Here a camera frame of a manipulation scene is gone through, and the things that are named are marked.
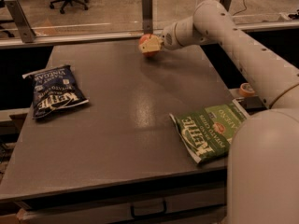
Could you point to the middle metal bracket post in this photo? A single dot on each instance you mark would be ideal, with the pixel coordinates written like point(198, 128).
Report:
point(147, 16)

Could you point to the black drawer handle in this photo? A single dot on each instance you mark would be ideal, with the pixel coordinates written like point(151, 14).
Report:
point(148, 209)

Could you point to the red apple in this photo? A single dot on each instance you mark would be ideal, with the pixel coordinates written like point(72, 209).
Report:
point(146, 44)

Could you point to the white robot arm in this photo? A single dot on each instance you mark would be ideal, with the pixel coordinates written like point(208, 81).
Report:
point(263, 160)

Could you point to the orange tape roll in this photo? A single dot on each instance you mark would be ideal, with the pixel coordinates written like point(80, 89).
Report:
point(246, 90)

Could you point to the blue kettle chip bag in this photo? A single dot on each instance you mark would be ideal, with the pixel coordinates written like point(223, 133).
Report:
point(54, 89)

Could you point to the grey table drawer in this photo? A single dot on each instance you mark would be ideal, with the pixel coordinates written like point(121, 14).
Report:
point(201, 205)

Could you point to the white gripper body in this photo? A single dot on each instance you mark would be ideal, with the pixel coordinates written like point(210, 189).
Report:
point(168, 36)

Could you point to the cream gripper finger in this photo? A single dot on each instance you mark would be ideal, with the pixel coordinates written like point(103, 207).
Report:
point(151, 44)

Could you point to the left metal bracket post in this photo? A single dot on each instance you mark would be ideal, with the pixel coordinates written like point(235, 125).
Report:
point(26, 32)

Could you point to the green jalapeno chip bag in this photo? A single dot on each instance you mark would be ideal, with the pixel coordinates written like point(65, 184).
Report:
point(208, 133)

